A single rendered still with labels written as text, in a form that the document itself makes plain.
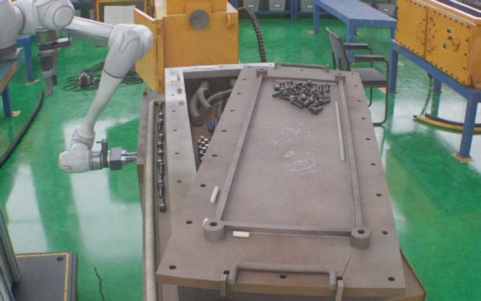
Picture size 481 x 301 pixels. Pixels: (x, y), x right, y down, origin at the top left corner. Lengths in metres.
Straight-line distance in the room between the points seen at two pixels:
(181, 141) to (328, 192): 0.48
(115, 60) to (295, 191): 1.07
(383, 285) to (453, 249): 2.59
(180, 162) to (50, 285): 1.44
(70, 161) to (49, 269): 0.70
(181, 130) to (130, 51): 0.58
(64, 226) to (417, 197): 2.59
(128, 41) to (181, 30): 1.89
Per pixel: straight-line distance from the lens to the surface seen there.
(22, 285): 2.70
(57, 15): 1.63
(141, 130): 1.87
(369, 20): 7.20
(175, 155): 1.41
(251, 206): 1.13
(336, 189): 1.21
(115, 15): 5.41
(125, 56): 2.04
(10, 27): 2.25
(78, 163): 2.31
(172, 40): 3.91
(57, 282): 2.66
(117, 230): 3.56
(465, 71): 4.64
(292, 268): 0.94
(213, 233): 1.02
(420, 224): 3.70
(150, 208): 1.35
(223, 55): 3.98
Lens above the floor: 1.96
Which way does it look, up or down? 26 degrees down
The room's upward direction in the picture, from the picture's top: straight up
